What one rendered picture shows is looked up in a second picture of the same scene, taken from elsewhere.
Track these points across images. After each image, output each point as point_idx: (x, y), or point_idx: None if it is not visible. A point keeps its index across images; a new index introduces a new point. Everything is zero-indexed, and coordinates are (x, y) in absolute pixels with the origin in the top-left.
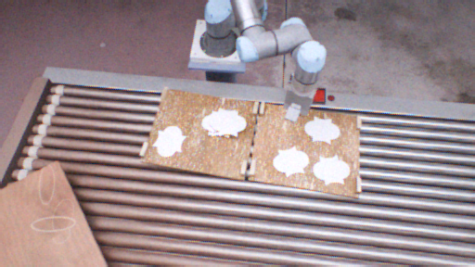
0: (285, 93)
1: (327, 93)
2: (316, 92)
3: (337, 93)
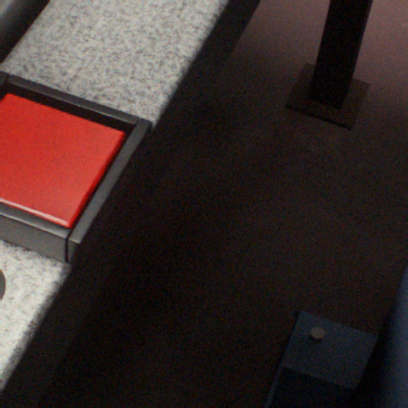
0: (162, 6)
1: (36, 283)
2: (66, 167)
3: (1, 364)
